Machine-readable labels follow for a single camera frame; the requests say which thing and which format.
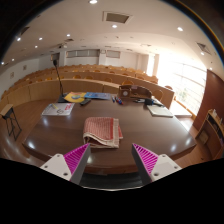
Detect red checked towel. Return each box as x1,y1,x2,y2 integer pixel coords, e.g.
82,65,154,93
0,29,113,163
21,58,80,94
82,116,124,149

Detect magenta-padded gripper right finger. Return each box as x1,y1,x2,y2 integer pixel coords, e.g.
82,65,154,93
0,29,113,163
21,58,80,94
130,142,183,186

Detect black gooseneck microphone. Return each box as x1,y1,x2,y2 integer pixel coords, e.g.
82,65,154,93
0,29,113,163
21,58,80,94
52,59,70,104

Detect grey closed laptop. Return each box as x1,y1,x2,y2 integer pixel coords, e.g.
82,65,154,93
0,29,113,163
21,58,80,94
146,104,175,118

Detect white printed poster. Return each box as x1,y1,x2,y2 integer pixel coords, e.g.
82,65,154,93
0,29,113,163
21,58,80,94
41,102,76,117

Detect black tabletop device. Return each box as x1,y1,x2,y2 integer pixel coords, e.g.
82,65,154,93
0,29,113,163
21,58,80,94
143,97,165,107

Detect wooden shelf unit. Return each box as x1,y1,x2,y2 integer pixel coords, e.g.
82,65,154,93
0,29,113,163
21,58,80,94
195,108,224,160

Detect blue booklet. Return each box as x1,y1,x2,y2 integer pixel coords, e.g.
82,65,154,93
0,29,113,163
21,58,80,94
84,91,112,101

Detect wooden desk organizer box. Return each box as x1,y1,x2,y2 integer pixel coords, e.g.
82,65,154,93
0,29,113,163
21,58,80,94
117,84,154,101

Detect ceiling air vent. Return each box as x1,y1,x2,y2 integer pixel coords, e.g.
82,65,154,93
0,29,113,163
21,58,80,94
102,10,133,25

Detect ceiling spot lights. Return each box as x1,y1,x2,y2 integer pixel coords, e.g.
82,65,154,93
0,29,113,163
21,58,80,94
9,0,206,63

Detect large bright windows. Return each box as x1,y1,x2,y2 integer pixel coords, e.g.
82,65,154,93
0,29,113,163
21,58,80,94
146,53,208,116

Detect black remote control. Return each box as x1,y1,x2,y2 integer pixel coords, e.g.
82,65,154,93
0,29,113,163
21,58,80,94
79,98,93,107

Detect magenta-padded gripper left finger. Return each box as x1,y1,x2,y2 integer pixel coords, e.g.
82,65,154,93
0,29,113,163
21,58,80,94
39,143,92,186

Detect wooden lecture hall benches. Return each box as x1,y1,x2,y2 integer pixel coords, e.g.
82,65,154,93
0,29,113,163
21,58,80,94
0,64,176,112

